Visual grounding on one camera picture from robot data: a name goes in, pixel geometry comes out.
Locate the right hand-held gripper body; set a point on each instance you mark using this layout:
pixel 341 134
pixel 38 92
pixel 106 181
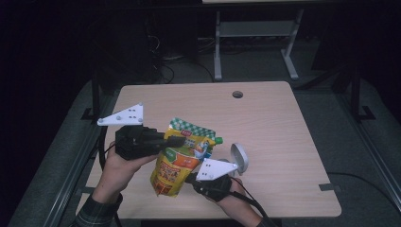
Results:
pixel 214 168

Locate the black metal stand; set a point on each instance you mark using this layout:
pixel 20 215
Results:
pixel 95 94
pixel 356 94

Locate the yellow green spouted refill pouch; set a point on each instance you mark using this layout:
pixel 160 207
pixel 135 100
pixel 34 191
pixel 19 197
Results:
pixel 176 170

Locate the white metal desk frame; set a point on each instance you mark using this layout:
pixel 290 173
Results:
pixel 255 29

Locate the person's right hand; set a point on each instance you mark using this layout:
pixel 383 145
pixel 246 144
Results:
pixel 238 200

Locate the aluminium floor rail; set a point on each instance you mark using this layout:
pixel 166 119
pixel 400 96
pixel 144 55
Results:
pixel 375 157
pixel 67 186

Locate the person's left hand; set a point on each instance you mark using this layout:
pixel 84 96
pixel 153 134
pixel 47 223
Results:
pixel 116 173

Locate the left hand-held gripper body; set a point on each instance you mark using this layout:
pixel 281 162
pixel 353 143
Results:
pixel 132 142

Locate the grey tape strip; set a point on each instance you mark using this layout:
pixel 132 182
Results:
pixel 82 190
pixel 329 187

